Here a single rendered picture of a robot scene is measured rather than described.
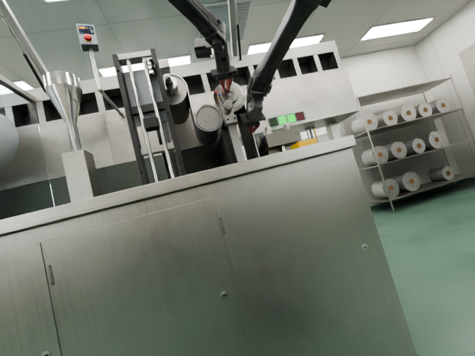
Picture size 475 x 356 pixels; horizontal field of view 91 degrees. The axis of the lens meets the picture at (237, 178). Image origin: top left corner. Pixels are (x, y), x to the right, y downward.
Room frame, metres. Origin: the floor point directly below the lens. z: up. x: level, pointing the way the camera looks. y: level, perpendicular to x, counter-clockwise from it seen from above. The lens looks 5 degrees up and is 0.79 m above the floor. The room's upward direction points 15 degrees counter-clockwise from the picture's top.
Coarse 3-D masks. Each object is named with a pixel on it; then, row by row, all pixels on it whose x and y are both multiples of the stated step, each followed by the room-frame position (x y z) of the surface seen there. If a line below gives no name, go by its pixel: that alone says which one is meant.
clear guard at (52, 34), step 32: (32, 0) 0.98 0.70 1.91; (64, 0) 1.01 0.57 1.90; (96, 0) 1.04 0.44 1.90; (128, 0) 1.07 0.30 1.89; (160, 0) 1.11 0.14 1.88; (224, 0) 1.19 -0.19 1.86; (32, 32) 1.05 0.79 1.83; (64, 32) 1.09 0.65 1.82; (96, 32) 1.13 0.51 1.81; (128, 32) 1.17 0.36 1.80; (160, 32) 1.21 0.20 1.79; (192, 32) 1.25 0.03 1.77; (64, 64) 1.18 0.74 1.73; (96, 64) 1.23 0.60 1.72
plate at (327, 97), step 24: (336, 72) 1.50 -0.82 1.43; (288, 96) 1.43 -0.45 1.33; (312, 96) 1.46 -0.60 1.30; (336, 96) 1.49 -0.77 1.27; (96, 120) 1.24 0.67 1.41; (120, 120) 1.26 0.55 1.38; (312, 120) 1.45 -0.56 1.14; (336, 120) 1.62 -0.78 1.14; (48, 144) 1.19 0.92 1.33; (96, 144) 1.23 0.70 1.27; (120, 144) 1.25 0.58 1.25; (144, 144) 1.27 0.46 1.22; (192, 144) 1.32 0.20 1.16; (48, 168) 1.19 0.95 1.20; (96, 168) 1.23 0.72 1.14
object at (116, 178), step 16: (144, 160) 1.27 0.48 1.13; (160, 160) 1.29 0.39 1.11; (176, 160) 1.30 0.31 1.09; (192, 160) 1.32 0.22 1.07; (208, 160) 1.33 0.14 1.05; (112, 176) 1.24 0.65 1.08; (128, 176) 1.26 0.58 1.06; (160, 176) 1.28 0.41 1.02; (64, 192) 1.20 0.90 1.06; (112, 192) 1.24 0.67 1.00
